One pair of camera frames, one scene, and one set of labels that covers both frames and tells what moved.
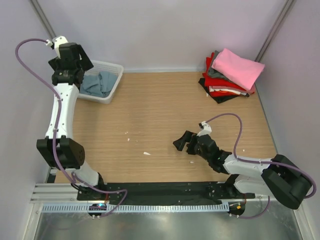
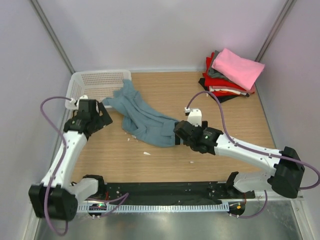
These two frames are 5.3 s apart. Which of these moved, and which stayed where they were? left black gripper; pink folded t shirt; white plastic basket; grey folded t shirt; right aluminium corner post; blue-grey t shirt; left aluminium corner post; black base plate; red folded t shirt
Moved: left black gripper; white plastic basket; blue-grey t shirt
Stayed: black base plate; pink folded t shirt; red folded t shirt; grey folded t shirt; left aluminium corner post; right aluminium corner post
